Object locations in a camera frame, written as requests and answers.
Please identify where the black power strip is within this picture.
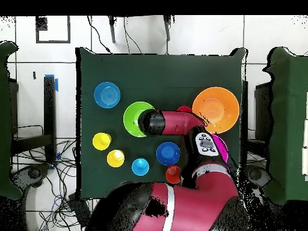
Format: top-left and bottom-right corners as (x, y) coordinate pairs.
(67, 192), (91, 229)

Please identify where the thin black cable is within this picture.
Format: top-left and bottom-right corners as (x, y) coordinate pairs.
(86, 15), (113, 54)

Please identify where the blue tape strip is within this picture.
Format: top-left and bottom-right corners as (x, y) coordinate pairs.
(45, 73), (59, 92)

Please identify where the large pink plastic bowl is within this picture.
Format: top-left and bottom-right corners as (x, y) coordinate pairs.
(211, 134), (229, 164)

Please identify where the large yellow-orange plastic bowl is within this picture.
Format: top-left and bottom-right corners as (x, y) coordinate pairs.
(191, 87), (241, 135)

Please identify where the tangle of cables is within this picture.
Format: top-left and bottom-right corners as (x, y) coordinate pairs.
(11, 138), (92, 231)

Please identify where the black stand leg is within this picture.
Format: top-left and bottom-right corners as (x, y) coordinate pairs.
(107, 15), (117, 44)
(162, 14), (176, 42)

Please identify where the black stand post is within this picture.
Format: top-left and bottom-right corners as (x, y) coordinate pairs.
(10, 76), (57, 164)

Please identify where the yellow plastic cup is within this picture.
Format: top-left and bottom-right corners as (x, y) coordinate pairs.
(106, 149), (125, 168)
(92, 132), (112, 152)

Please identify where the green cloth side table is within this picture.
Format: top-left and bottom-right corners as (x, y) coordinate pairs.
(0, 41), (22, 200)
(262, 46), (308, 205)

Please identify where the dark green table cloth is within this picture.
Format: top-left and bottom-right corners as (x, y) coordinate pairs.
(75, 47), (247, 201)

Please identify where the orange plastic cup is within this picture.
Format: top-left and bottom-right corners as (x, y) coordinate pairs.
(165, 165), (182, 185)

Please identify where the black square floor frame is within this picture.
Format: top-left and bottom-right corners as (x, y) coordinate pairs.
(35, 16), (71, 45)

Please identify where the light blue plastic bowl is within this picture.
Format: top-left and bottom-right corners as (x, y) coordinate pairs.
(93, 81), (122, 109)

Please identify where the light blue plastic cup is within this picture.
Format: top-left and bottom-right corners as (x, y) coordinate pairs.
(131, 158), (150, 177)

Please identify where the dark blue plastic bowl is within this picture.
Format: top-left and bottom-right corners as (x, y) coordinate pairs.
(155, 141), (181, 167)

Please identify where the green plastic bowl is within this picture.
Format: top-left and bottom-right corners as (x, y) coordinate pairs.
(123, 101), (155, 138)

